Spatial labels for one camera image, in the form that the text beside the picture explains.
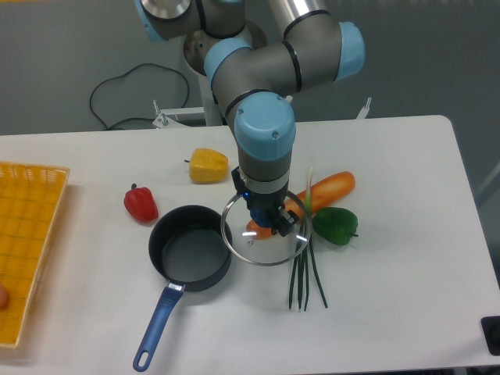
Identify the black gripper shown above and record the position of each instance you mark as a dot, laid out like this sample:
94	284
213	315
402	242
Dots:
265	201

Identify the glass lid with blue knob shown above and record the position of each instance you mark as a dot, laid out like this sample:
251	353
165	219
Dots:
260	246

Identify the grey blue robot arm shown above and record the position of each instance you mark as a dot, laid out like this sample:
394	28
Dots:
251	86

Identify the green onion stalk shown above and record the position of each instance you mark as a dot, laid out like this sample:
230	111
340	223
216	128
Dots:
300	278

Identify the green bell pepper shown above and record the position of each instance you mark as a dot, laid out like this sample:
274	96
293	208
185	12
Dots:
336	225

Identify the orange baguette bread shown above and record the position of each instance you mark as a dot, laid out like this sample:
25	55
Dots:
323	194

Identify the yellow bell pepper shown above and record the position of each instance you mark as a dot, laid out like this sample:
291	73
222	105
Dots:
207	166

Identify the red bell pepper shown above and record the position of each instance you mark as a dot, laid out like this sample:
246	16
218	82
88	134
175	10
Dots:
140	204

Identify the black device at table edge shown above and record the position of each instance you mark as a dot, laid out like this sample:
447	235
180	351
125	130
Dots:
491	328

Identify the yellow woven basket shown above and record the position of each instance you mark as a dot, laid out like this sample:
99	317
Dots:
30	199

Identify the dark pot with blue handle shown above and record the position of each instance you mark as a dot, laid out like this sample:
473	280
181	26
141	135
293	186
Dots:
186	247

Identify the white base frame with bolts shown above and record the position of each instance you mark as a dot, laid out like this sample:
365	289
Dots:
180	118

